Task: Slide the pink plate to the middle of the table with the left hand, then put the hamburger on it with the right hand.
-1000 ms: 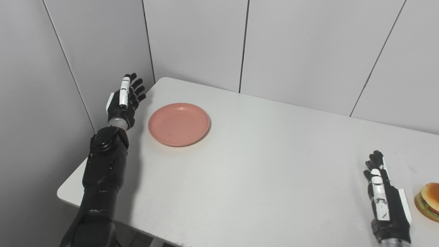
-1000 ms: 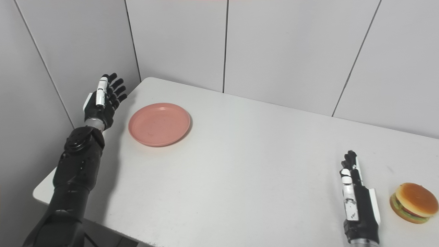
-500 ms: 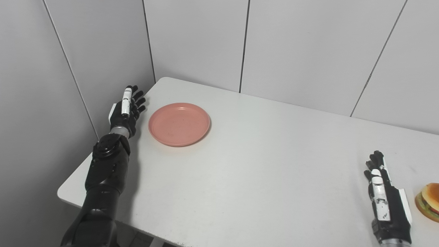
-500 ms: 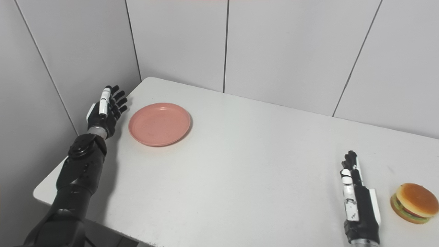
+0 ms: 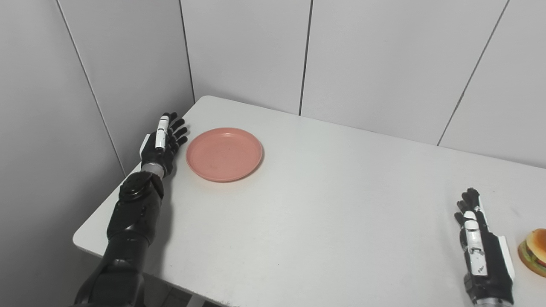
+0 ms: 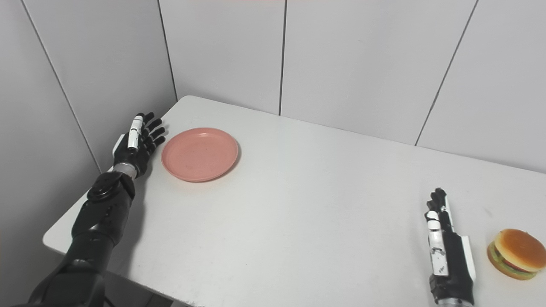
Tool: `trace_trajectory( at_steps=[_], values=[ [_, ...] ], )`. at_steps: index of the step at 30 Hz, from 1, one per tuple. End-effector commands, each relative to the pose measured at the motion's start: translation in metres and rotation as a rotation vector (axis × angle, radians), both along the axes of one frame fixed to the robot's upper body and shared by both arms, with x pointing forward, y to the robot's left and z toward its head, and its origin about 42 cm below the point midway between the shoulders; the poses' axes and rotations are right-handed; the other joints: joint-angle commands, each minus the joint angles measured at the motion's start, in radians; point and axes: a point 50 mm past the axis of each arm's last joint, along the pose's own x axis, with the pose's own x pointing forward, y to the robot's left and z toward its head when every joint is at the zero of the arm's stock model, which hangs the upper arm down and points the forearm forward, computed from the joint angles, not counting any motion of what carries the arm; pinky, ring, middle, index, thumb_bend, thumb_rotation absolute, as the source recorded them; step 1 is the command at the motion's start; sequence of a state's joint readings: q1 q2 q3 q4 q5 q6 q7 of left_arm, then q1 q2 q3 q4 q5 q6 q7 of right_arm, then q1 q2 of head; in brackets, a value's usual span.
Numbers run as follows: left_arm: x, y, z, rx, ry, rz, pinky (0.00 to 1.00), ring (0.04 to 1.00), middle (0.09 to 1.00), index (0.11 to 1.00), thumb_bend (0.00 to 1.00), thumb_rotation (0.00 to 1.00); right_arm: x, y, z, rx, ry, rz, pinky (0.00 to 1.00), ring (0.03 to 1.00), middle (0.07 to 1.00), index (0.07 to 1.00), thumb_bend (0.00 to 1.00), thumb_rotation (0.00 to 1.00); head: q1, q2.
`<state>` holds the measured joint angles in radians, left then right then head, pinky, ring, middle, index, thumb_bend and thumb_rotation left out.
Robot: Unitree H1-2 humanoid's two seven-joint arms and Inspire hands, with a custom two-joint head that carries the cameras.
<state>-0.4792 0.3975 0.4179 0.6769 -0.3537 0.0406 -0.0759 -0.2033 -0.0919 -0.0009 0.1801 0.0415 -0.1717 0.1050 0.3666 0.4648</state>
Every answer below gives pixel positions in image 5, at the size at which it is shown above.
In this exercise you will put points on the toy hamburger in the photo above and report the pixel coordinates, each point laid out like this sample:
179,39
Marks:
535,251

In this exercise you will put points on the white table leg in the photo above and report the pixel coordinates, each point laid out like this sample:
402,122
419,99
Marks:
195,301

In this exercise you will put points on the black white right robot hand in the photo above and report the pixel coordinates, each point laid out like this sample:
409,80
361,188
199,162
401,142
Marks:
492,264

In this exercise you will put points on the pink round plate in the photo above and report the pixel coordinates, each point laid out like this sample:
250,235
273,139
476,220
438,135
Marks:
224,154

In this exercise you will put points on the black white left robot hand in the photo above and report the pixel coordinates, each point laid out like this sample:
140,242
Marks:
158,155

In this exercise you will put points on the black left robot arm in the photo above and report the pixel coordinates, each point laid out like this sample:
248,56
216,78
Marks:
128,226

